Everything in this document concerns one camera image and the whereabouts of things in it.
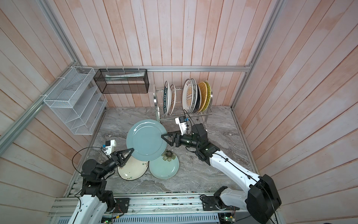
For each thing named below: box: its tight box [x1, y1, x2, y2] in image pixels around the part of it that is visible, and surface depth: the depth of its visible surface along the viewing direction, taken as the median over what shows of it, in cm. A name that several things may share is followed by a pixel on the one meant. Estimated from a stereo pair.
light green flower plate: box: [148, 149, 180, 180], surface depth 87 cm
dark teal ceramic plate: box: [126, 119, 168, 162], surface depth 73 cm
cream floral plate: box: [117, 154, 150, 181], surface depth 85 cm
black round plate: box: [194, 84, 202, 113], surface depth 70 cm
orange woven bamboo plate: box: [198, 81, 208, 113], surface depth 73 cm
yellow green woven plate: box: [201, 80, 212, 112], surface depth 73 cm
